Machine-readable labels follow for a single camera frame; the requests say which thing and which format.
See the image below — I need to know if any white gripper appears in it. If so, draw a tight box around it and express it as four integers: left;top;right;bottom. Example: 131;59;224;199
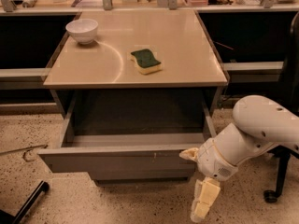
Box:
179;138;238;223

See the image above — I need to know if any grey top drawer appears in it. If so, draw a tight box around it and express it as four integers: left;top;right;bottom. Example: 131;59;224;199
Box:
39;89;215;180

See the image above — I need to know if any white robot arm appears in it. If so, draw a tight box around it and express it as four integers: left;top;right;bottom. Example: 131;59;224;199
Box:
179;95;299;223

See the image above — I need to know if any grey drawer cabinet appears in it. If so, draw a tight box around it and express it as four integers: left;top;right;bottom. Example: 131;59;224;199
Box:
39;10;228;185

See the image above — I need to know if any green and yellow sponge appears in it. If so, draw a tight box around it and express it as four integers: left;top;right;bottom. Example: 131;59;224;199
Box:
131;49;162;75

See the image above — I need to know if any black office chair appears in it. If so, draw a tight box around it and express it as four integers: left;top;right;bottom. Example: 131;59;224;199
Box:
263;12;299;203

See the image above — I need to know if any black chair leg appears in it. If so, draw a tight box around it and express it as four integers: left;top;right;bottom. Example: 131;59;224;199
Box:
0;181;50;224

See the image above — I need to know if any white ceramic bowl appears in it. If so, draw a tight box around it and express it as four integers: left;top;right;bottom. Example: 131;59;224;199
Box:
65;19;98;44

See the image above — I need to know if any thin cable on floor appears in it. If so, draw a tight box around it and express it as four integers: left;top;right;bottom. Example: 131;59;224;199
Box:
0;144;49;163

